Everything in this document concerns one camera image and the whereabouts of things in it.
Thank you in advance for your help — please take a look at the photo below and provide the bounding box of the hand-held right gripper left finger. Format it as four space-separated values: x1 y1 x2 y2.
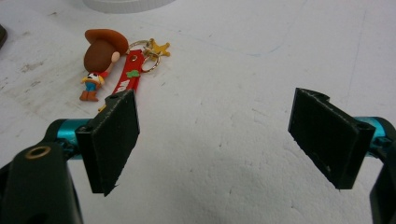
45 89 141 198

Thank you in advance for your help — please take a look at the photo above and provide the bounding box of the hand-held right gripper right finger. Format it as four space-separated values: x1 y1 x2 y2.
287 87 396 190

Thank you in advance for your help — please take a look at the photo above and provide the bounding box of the cowboy figure keychain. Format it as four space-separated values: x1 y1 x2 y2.
78 28 172 113

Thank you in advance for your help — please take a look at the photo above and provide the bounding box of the white round container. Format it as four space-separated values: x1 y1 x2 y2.
81 0 177 15

